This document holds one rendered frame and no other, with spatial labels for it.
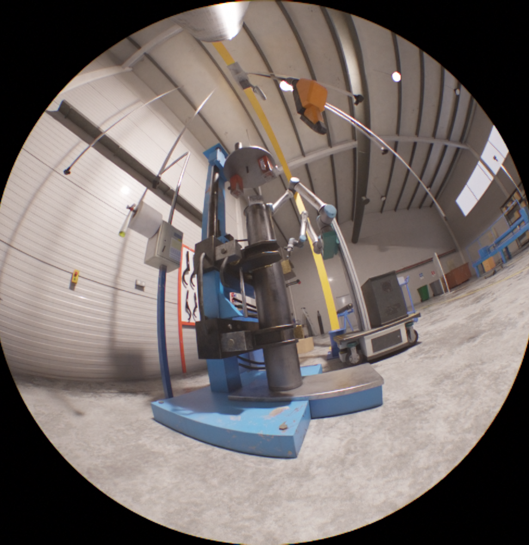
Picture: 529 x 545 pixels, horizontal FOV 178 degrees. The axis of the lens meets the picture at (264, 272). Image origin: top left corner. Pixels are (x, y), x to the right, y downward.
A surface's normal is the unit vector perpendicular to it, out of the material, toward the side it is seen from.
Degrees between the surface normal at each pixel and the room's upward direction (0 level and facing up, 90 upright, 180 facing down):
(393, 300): 90
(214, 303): 90
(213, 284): 90
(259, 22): 173
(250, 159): 180
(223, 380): 90
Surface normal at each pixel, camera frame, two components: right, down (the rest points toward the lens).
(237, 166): 0.14, 0.92
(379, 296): -0.29, -0.31
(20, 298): 0.91, -0.27
